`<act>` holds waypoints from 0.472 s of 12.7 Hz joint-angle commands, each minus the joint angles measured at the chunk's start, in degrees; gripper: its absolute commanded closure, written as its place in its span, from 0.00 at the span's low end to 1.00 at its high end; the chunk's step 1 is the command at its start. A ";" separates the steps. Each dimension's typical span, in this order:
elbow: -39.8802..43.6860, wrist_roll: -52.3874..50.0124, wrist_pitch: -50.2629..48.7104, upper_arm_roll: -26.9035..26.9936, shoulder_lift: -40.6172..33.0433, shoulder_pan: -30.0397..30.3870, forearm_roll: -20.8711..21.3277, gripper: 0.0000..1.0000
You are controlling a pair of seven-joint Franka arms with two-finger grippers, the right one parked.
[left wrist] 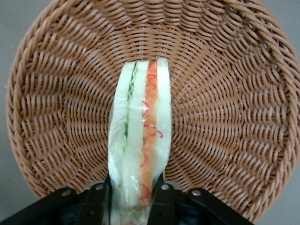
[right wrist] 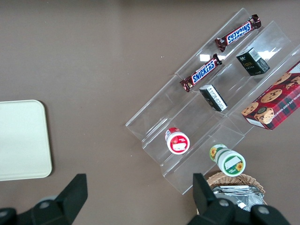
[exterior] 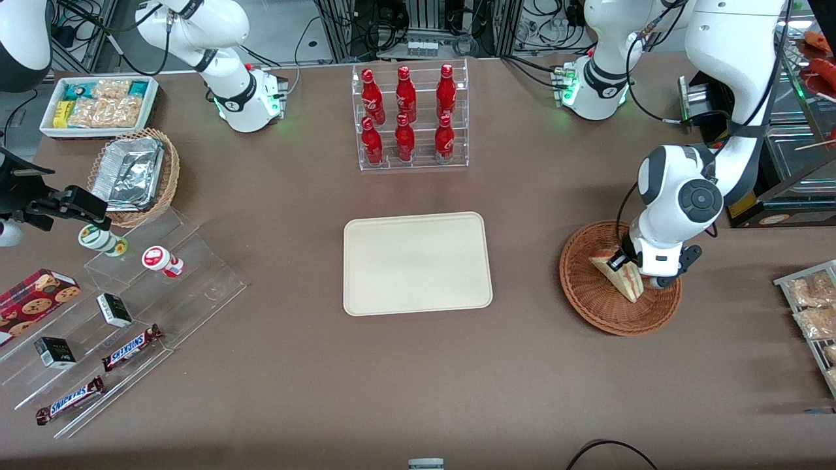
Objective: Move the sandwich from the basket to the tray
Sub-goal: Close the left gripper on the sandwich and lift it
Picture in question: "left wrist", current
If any round brown wicker basket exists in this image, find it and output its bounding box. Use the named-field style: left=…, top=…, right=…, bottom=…
left=6, top=0, right=300, bottom=222

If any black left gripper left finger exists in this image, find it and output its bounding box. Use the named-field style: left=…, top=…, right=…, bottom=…
left=77, top=177, right=112, bottom=225

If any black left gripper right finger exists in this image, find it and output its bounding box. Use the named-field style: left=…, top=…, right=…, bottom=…
left=150, top=177, right=188, bottom=225

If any triangle sandwich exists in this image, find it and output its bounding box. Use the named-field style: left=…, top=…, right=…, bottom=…
left=107, top=57, right=173, bottom=225

